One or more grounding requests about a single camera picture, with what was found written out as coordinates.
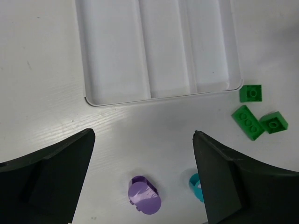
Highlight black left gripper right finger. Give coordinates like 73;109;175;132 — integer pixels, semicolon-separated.
193;131;299;224

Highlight green sloped lego brick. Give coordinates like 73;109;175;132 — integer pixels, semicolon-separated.
259;112;288;134

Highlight white three-compartment tray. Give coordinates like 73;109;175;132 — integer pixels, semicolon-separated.
75;0;243;107

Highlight green long lego brick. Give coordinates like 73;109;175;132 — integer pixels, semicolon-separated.
232;105;265;141

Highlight purple rounded lego piece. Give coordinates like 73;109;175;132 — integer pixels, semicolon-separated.
128;175;162;215

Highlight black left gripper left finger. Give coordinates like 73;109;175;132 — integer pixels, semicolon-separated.
0;128;95;224

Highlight green square lego brick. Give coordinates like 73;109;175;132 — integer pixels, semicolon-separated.
239;85;262;103

